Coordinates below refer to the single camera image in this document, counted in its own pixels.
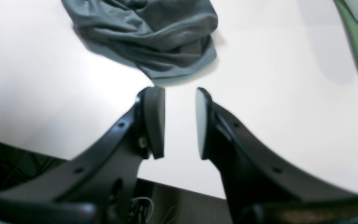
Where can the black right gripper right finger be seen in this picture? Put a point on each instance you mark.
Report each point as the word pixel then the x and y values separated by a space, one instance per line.
pixel 260 186

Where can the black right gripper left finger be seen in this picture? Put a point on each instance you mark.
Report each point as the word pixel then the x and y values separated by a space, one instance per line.
pixel 98 185

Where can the dark grey t-shirt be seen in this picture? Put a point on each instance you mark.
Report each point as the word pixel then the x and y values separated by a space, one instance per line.
pixel 162 38

